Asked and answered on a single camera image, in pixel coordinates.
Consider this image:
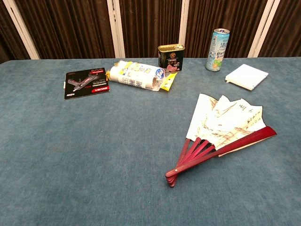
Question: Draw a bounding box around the dark brown pleated curtain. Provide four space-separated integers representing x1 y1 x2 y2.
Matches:
0 0 301 64

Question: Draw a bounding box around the white bag rolls plastic pack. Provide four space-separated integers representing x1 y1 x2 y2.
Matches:
105 60 178 92

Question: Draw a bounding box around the red ribbed paper folding fan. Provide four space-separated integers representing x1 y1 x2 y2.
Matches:
165 93 277 188

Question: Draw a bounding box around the white partition frame post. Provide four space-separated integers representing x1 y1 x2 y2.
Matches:
247 0 276 58
2 0 40 60
107 0 126 58
178 0 190 58

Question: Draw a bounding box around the blue felt table cover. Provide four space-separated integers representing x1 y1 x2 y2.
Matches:
0 56 301 226

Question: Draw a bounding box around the flat white square box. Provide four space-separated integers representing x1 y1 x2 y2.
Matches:
224 64 269 91

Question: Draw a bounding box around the black red product package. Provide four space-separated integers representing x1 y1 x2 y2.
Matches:
63 67 111 100

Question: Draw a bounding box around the black luncheon meat tin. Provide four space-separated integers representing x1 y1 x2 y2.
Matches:
157 44 186 72

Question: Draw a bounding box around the tall light blue drink can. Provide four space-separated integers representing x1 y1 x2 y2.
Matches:
205 28 230 72

